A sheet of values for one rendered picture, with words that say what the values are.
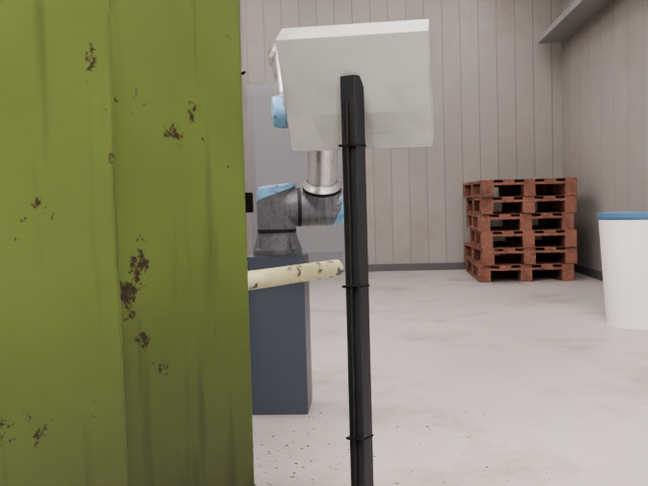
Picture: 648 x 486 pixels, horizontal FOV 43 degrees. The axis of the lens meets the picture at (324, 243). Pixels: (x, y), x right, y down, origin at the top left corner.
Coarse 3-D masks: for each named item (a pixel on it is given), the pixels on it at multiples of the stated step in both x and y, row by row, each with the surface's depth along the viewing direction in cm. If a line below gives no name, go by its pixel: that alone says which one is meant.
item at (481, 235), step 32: (480, 192) 770; (512, 192) 816; (544, 192) 872; (576, 192) 757; (480, 224) 768; (512, 224) 822; (544, 224) 855; (480, 256) 778; (512, 256) 821; (544, 256) 848; (576, 256) 762
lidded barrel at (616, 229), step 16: (608, 224) 485; (624, 224) 476; (640, 224) 470; (608, 240) 487; (624, 240) 477; (640, 240) 471; (608, 256) 489; (624, 256) 478; (640, 256) 472; (608, 272) 490; (624, 272) 479; (640, 272) 473; (608, 288) 492; (624, 288) 481; (640, 288) 474; (608, 304) 494; (624, 304) 482; (640, 304) 475; (608, 320) 496; (624, 320) 483; (640, 320) 477
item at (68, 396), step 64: (0, 0) 116; (64, 0) 124; (0, 64) 116; (64, 64) 125; (0, 128) 116; (64, 128) 125; (0, 192) 116; (64, 192) 125; (0, 256) 116; (64, 256) 125; (0, 320) 116; (64, 320) 125; (0, 384) 116; (64, 384) 125; (0, 448) 116; (64, 448) 125
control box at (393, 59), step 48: (288, 48) 182; (336, 48) 181; (384, 48) 179; (288, 96) 189; (336, 96) 187; (384, 96) 186; (432, 96) 191; (336, 144) 194; (384, 144) 192; (432, 144) 190
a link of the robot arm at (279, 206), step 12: (264, 192) 308; (276, 192) 306; (288, 192) 308; (300, 192) 310; (264, 204) 308; (276, 204) 307; (288, 204) 307; (300, 204) 307; (264, 216) 308; (276, 216) 307; (288, 216) 308; (300, 216) 308; (264, 228) 308; (276, 228) 307; (288, 228) 309
